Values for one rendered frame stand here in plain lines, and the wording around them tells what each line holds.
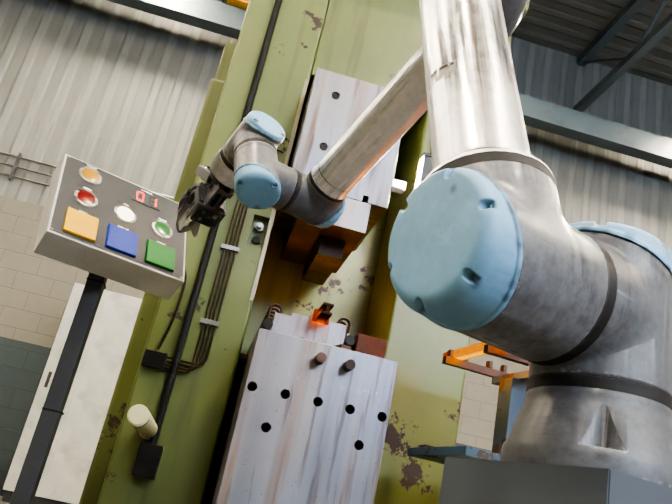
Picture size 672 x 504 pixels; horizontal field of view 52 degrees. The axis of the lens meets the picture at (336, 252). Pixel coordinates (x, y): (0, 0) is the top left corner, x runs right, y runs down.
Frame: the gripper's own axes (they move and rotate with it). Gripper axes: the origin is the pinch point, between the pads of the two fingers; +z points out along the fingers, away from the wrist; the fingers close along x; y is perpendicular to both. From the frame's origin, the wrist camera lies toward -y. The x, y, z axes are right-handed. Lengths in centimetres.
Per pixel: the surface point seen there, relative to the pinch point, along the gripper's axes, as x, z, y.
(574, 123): 574, 65, -567
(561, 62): 603, 44, -713
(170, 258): 2.5, 10.2, 0.9
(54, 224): -25.6, 11.0, 3.5
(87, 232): -18.4, 10.3, 2.9
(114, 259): -10.7, 12.0, 6.2
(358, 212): 51, -11, -24
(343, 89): 39, -25, -60
